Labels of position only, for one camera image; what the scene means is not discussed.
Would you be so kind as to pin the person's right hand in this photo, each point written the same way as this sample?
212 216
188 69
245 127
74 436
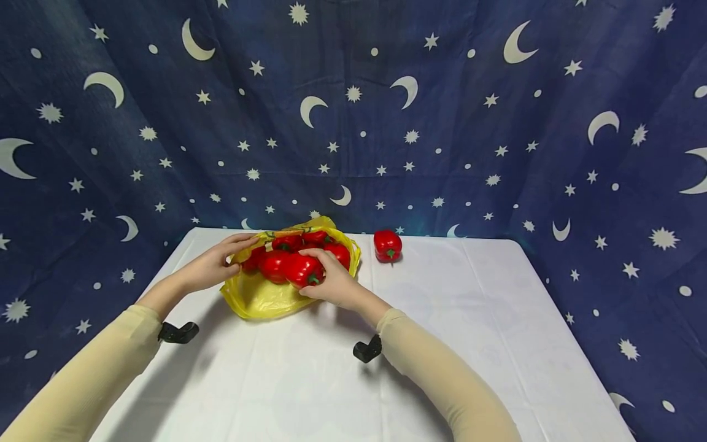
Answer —
338 285

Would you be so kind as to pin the person's left hand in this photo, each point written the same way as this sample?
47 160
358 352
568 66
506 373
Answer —
207 267

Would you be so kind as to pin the person's left fingers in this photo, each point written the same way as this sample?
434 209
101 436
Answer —
238 240

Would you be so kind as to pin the person's right fingers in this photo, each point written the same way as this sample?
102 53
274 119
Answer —
327 260

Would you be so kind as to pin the person's right thumb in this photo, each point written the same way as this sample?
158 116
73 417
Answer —
312 290

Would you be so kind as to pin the person's left thumb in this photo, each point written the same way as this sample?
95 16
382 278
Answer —
234 265

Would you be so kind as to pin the red bell pepper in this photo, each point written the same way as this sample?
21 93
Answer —
300 270
387 244

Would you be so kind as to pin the yellow plastic bag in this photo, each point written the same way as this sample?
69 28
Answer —
259 299

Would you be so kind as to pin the person's right forearm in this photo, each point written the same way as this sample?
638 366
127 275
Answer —
436 374

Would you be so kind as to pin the person's left forearm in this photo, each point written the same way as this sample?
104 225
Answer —
94 374

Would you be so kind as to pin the pile of red peppers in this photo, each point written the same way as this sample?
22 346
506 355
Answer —
274 265

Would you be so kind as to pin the black wrist band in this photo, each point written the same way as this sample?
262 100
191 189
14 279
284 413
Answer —
368 350
178 333

